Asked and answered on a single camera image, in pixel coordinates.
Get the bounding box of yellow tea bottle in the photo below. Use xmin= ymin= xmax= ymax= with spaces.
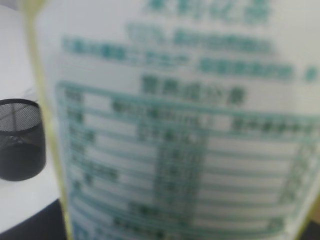
xmin=21 ymin=0 xmax=320 ymax=240

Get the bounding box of black mesh pen holder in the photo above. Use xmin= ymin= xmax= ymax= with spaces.
xmin=0 ymin=98 xmax=46 ymax=182

